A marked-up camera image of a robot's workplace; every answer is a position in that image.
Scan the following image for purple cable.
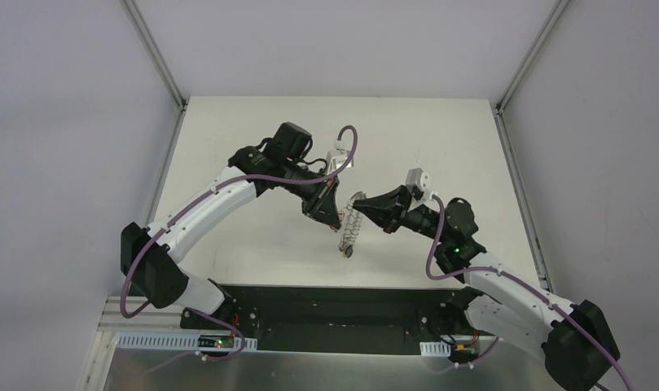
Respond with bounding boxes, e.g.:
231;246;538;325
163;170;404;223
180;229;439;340
424;194;638;391
119;125;359;373

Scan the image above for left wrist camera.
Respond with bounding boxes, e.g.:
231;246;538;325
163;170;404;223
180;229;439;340
325;139;354;174

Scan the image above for left white cable duct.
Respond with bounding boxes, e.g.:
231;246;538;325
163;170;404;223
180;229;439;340
116;332;241;352

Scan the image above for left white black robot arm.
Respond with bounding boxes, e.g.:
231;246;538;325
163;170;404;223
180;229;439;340
119;122;358;330

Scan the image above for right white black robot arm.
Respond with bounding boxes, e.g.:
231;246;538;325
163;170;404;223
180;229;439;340
353;186;634;390

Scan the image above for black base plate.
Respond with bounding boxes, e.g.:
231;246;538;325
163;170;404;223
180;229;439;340
180;285;475;355

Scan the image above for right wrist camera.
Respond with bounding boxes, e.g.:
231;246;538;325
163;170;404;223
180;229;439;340
405;168;434;202

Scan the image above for white cable duct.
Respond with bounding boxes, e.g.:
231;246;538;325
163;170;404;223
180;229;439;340
419;341;451;358
116;332;241;352

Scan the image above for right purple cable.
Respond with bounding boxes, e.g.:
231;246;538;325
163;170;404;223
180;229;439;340
424;194;638;391

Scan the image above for right white cable duct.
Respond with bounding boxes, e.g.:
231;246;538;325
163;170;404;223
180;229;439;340
419;341;451;358

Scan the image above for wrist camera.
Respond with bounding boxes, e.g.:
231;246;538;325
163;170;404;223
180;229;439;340
405;168;434;202
325;139;354;174

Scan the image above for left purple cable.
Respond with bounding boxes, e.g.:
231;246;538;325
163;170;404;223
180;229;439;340
119;125;359;373

